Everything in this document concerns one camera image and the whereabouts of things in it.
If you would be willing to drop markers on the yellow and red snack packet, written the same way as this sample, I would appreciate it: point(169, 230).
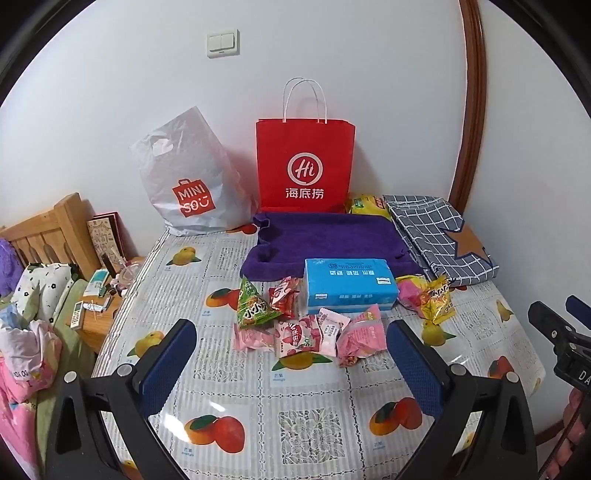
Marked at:
point(438, 300)

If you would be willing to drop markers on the grey checked cloth with star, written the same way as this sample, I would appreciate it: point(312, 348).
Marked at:
point(434, 235)

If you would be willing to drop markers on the pink printed cloth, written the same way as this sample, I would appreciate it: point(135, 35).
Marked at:
point(16, 429)

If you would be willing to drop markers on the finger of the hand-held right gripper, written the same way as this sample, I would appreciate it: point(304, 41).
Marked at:
point(578, 308)
point(547, 321)

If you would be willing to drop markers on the purple towel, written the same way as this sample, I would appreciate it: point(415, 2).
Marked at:
point(323, 240)

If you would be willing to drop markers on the blue tissue pack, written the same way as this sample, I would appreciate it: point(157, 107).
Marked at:
point(348, 284)

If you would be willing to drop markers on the fruit print tablecloth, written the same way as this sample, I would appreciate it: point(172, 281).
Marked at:
point(240, 397)

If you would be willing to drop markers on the pink and yellow snack packet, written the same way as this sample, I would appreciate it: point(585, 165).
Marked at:
point(412, 293)

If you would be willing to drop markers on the person's right hand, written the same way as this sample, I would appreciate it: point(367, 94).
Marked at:
point(577, 424)

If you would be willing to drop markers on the white and pink snack packet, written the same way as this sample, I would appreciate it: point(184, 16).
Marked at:
point(331, 330)

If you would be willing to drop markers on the small red snack packet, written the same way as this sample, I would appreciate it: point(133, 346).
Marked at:
point(284, 295)

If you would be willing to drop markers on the yellow chips bag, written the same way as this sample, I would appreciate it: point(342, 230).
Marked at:
point(367, 207)

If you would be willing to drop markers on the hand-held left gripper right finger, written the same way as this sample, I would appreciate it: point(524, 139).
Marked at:
point(415, 369)

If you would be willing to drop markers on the green triangular snack packet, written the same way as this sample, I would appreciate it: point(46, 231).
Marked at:
point(254, 304)

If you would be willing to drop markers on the white remote control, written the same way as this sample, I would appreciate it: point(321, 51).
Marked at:
point(78, 314)

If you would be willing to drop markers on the pink strawberry snack packet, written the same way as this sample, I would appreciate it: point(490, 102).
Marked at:
point(295, 337)

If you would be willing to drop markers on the red paper bag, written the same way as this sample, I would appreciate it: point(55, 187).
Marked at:
point(304, 161)

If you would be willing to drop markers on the small pink snack packet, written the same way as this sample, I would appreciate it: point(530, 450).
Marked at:
point(251, 339)

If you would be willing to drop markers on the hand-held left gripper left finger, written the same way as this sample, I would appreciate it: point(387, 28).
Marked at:
point(168, 364)

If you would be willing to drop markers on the floral white pillow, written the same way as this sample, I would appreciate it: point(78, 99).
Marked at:
point(41, 286)

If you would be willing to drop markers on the wooden nightstand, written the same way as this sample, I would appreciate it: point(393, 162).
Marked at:
point(99, 323)

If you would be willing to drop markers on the white plastic shopping bag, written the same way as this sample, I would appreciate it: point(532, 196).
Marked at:
point(194, 184)

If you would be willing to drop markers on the white cloth bag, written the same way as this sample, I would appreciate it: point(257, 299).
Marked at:
point(27, 346)

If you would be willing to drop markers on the large pink triangular snack packet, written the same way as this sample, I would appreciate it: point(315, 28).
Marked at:
point(361, 339)

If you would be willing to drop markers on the wooden bed headboard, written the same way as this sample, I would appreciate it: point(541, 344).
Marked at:
point(51, 230)

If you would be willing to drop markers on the white light switch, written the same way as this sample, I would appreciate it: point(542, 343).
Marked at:
point(223, 43)

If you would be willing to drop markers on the purple cloth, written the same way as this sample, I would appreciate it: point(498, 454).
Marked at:
point(8, 267)

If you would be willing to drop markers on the brown wooden door frame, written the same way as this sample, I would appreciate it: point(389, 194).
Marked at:
point(472, 115)

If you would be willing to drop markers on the patterned book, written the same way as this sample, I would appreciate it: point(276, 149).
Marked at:
point(105, 237)

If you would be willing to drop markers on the green bed sheet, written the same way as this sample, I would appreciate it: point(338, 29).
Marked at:
point(69, 350)

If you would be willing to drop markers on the teal small box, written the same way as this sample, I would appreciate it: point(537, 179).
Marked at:
point(97, 282)

